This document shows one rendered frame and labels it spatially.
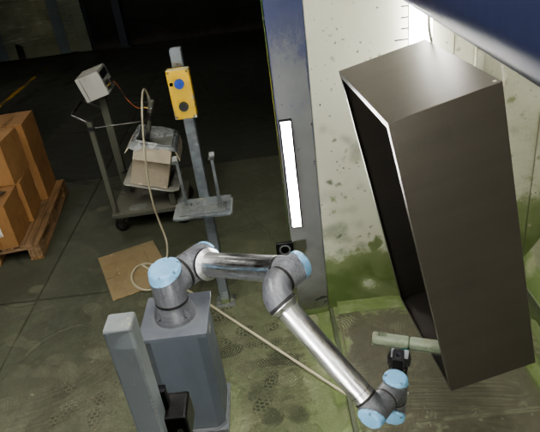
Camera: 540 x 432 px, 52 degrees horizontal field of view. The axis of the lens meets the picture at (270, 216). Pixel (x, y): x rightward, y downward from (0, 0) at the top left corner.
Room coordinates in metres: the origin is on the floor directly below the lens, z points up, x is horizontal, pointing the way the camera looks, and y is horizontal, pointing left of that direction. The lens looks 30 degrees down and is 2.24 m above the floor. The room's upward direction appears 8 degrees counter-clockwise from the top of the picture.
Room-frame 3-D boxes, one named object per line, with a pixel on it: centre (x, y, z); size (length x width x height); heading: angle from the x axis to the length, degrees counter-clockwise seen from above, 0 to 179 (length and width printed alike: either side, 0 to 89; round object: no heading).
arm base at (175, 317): (2.03, 0.49, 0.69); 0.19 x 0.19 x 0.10
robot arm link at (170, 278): (2.03, 0.49, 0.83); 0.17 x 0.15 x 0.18; 137
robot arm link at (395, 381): (1.44, -0.37, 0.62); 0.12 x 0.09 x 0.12; 137
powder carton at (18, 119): (4.72, 2.11, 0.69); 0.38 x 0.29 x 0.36; 4
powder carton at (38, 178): (4.74, 2.12, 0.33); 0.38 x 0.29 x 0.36; 5
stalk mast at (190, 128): (2.91, 0.36, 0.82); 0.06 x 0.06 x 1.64; 88
